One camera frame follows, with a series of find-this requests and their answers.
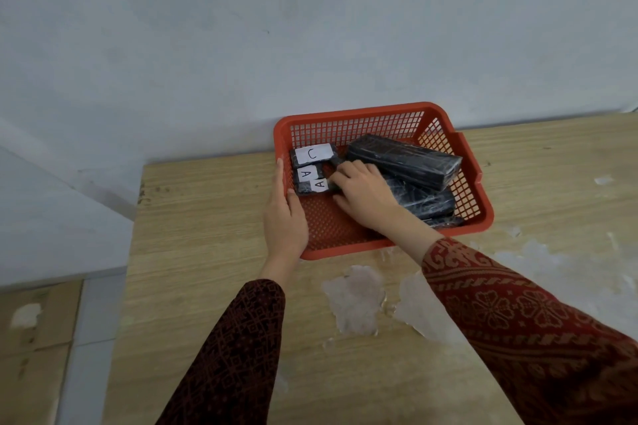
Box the person's right hand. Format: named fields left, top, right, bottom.
left=330, top=161, right=405, bottom=234

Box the person's left hand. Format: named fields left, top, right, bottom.
left=263, top=158, right=310, bottom=267

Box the brown cardboard box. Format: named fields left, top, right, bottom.
left=0, top=280, right=83, bottom=360
left=0, top=343, right=71, bottom=425

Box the black wrapped packet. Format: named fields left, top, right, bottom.
left=383, top=175, right=457, bottom=220
left=345, top=134, right=463, bottom=192
left=423, top=214, right=466, bottom=229

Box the black packet with white label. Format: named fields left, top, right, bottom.
left=295, top=178, right=342, bottom=197
left=292, top=164, right=329, bottom=184
left=289, top=143, right=343, bottom=169

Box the person's left forearm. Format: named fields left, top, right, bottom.
left=156, top=254, right=300, bottom=425

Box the person's right forearm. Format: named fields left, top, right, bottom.
left=384, top=213, right=638, bottom=425

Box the red plastic mesh basket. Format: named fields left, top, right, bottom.
left=273, top=102, right=494, bottom=261

